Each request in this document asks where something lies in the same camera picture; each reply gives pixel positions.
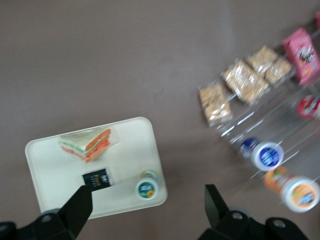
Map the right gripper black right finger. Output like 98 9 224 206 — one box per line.
197 184 309 240

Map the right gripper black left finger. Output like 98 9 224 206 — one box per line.
0 185 94 240

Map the green gum bottle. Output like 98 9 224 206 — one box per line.
134 169 160 201

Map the beige plastic tray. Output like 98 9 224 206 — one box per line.
24 116 168 221

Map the orange gum bottle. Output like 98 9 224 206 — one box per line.
263 166 320 213

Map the blue gum bottle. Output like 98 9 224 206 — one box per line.
240 136 285 172

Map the red gum bottle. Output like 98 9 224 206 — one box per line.
296 94 320 120

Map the small black carton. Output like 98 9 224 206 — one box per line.
81 166 116 192

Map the wrapped triangle sandwich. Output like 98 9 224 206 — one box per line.
58 128 121 164

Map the clear acrylic stepped stand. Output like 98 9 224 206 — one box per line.
216 24 320 181

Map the clear-wrapped granola bar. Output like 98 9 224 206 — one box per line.
247 45 293 86
198 82 233 127
221 59 270 105

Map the brown table cover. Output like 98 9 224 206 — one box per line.
0 0 320 240

